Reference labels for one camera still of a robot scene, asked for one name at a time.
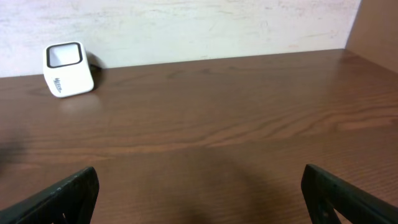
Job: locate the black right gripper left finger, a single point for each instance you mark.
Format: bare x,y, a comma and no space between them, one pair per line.
71,200

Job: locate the white barcode scanner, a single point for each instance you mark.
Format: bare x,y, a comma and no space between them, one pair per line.
66,69

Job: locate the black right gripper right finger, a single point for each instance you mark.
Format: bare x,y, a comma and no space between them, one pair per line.
326,195

